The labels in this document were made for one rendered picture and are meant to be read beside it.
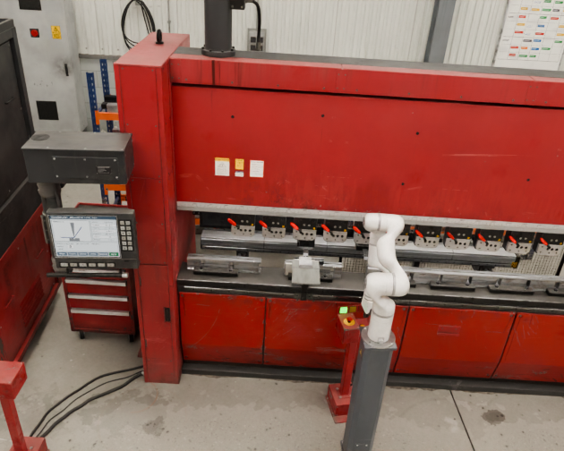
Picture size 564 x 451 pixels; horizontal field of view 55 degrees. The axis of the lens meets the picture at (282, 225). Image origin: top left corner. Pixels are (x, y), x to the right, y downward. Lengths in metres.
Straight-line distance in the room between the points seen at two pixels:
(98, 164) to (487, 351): 2.89
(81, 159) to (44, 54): 4.66
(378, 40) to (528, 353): 4.61
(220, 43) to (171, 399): 2.43
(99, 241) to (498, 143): 2.34
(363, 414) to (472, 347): 1.09
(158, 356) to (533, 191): 2.70
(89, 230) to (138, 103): 0.73
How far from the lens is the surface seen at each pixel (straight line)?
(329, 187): 3.37
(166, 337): 3.88
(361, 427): 3.53
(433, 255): 4.04
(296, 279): 3.47
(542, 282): 4.10
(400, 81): 3.16
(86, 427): 4.04
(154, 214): 3.32
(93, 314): 4.40
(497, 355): 4.25
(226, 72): 3.12
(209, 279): 3.66
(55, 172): 2.98
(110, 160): 2.88
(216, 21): 3.16
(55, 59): 7.47
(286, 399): 4.08
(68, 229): 3.10
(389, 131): 3.26
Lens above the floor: 3.02
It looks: 30 degrees down
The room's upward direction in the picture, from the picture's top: 4 degrees clockwise
